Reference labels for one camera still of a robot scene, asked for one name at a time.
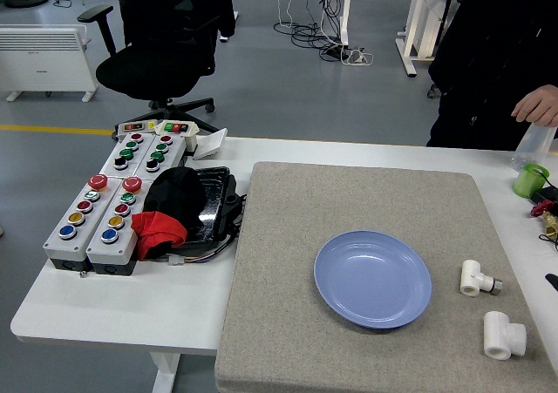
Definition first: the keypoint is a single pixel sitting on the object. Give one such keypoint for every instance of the green cup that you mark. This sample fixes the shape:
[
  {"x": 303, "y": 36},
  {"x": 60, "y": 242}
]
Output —
[{"x": 523, "y": 184}]

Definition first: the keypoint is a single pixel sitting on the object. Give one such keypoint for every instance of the white desk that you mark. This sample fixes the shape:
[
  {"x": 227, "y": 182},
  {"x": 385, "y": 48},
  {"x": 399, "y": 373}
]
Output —
[{"x": 420, "y": 27}]

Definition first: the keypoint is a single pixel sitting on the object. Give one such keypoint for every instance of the large white tee pipe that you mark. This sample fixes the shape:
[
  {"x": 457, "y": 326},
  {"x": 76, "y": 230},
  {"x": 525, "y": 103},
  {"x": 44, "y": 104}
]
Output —
[{"x": 497, "y": 336}]

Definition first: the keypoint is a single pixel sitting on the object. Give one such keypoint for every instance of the person in dark clothes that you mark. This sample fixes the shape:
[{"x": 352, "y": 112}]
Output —
[{"x": 479, "y": 62}]

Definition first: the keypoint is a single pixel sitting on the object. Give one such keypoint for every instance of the person's left hand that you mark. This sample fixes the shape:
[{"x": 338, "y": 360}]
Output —
[{"x": 540, "y": 105}]

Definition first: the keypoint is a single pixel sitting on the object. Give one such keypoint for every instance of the four-button control box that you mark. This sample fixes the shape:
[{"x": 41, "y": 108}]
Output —
[
  {"x": 111, "y": 166},
  {"x": 172, "y": 153}
]

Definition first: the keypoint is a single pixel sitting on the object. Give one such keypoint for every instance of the black bracket device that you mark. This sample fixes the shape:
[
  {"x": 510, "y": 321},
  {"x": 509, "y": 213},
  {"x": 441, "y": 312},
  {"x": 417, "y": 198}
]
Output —
[{"x": 231, "y": 199}]

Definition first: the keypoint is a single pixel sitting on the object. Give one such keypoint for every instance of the white desk leg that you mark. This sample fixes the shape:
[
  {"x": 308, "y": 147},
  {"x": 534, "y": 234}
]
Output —
[{"x": 346, "y": 9}]

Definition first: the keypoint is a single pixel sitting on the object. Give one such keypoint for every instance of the blue plate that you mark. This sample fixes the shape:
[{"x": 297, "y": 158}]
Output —
[{"x": 375, "y": 288}]

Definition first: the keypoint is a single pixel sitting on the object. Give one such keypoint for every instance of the white tee pipe metal fitting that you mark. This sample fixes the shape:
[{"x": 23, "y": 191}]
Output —
[{"x": 470, "y": 279}]

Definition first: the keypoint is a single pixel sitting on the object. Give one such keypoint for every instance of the clear bottle red cap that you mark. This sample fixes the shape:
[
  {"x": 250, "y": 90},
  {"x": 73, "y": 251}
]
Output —
[{"x": 534, "y": 144}]

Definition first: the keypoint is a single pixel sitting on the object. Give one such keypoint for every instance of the white desk foot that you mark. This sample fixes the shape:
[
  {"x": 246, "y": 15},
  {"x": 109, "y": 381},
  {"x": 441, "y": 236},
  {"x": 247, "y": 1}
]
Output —
[{"x": 229, "y": 38}]

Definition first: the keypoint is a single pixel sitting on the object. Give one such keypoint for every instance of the white table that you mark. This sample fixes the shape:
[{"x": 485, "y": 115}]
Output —
[{"x": 131, "y": 306}]

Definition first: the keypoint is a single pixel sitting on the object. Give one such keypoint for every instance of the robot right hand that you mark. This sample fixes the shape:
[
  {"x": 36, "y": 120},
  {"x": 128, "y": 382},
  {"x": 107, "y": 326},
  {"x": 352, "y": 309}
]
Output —
[{"x": 553, "y": 279}]

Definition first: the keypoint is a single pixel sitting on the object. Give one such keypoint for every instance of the cream green-red switch box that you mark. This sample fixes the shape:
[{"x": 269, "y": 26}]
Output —
[{"x": 176, "y": 127}]

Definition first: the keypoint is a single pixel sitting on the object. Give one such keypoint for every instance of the grey-brown mat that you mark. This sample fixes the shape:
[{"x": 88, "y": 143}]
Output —
[{"x": 283, "y": 279}]

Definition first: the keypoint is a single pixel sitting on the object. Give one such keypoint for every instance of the five-button control box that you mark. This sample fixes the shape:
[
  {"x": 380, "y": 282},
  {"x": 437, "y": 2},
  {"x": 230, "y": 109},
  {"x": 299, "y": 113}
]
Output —
[
  {"x": 98, "y": 250},
  {"x": 56, "y": 247}
]

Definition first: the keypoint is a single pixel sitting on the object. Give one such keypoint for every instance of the black cloth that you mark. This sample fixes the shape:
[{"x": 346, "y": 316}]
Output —
[{"x": 174, "y": 192}]

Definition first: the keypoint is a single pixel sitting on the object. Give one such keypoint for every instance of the grey labelled switch box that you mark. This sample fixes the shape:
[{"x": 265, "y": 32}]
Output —
[{"x": 133, "y": 126}]

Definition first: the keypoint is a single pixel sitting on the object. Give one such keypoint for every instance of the black plastic tray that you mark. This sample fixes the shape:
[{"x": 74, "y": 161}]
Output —
[{"x": 213, "y": 210}]

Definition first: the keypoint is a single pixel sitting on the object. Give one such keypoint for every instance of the white panel heater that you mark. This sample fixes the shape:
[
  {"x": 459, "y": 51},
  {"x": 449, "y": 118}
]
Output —
[{"x": 39, "y": 62}]

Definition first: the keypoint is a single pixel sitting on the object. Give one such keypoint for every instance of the white flat wall switch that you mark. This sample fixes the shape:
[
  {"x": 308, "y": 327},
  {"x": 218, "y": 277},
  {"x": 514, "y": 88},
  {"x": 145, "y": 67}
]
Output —
[{"x": 211, "y": 144}]

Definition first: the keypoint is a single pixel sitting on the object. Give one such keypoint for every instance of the black power adapter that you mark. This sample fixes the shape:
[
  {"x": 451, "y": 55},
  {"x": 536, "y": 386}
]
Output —
[{"x": 545, "y": 194}]

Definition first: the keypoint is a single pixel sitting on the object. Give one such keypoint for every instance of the red cloth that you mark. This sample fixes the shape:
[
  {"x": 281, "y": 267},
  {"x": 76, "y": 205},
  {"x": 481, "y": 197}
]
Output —
[{"x": 152, "y": 229}]

